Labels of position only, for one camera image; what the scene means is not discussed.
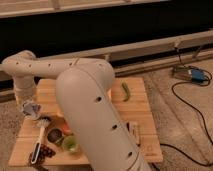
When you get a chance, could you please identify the blue grey towel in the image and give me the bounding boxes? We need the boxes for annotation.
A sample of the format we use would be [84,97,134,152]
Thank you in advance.
[22,101,41,117]

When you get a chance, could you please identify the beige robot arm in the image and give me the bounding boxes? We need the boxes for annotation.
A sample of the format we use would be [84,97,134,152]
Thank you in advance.
[2,50,151,171]

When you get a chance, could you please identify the orange round lid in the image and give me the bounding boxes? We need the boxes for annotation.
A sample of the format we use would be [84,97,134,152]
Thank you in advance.
[62,123,72,135]

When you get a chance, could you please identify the white paper cup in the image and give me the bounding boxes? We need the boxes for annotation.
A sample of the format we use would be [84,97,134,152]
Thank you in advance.
[24,112,41,121]

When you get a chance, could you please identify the green cup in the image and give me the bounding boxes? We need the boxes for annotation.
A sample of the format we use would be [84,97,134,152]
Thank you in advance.
[62,135,78,154]

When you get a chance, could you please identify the dark grapes bunch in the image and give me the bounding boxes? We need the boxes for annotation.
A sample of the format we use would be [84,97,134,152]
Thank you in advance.
[29,144,56,165]

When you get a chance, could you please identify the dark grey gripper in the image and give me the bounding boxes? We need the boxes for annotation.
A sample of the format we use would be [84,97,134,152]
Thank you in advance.
[13,77,36,104]

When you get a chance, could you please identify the blue power box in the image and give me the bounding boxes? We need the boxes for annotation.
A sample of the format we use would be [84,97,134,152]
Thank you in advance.
[172,66,206,83]

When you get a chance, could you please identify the brown rectangular block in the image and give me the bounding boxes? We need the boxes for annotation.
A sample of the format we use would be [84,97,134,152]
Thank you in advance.
[127,121,140,145]

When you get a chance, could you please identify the orange plastic bin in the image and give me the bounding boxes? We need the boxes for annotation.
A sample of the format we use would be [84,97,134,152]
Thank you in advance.
[56,89,112,117]

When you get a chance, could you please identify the wooden table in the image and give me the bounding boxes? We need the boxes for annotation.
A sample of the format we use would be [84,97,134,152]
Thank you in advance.
[9,77,163,166]

